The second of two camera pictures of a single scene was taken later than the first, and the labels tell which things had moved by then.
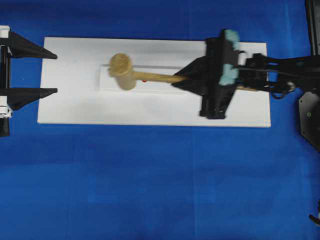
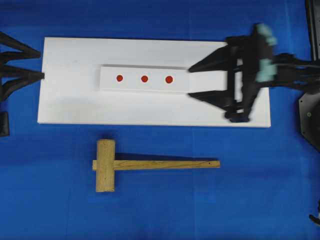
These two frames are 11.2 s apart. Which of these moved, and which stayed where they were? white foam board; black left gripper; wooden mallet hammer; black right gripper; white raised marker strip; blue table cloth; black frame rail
Moved: black right gripper; black left gripper; wooden mallet hammer
Stayed: white foam board; blue table cloth; black frame rail; white raised marker strip
